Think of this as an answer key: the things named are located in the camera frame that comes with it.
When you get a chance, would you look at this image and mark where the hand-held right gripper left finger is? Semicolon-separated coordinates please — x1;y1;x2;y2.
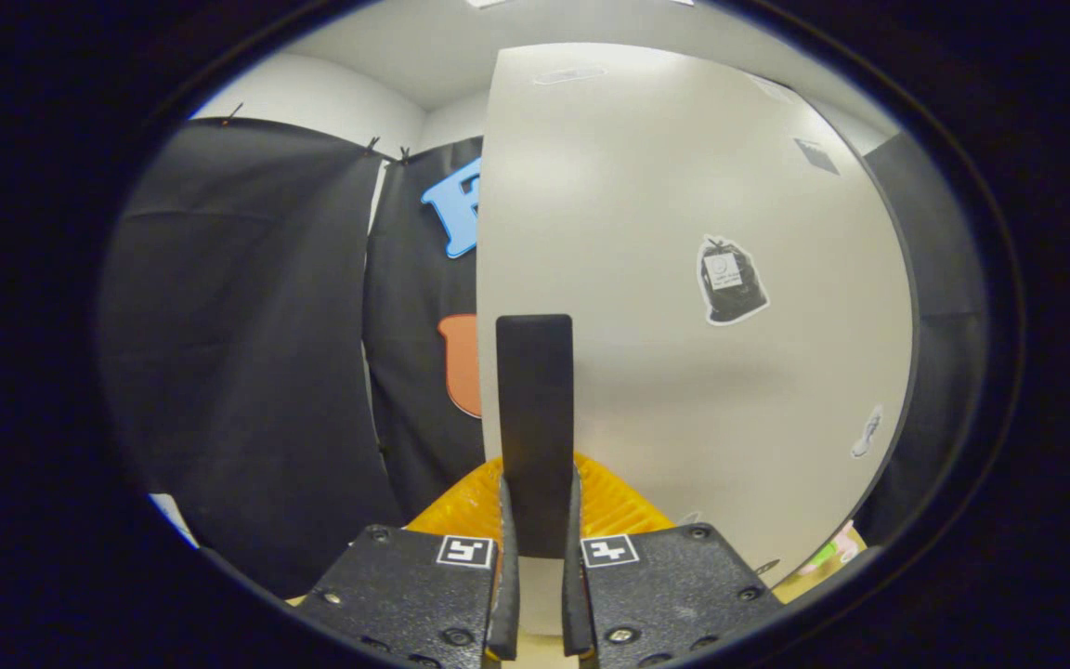
296;455;522;669

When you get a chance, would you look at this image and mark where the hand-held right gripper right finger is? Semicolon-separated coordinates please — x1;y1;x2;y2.
561;453;785;669

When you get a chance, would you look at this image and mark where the black door handle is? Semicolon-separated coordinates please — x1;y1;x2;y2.
496;314;576;560

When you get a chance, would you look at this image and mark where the beige cabinet door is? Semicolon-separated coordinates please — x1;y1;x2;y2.
475;42;917;637

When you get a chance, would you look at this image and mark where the green and pink toy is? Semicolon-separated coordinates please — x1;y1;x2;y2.
800;520;861;575

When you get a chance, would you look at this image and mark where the black backdrop cloth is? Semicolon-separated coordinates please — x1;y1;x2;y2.
98;116;991;600

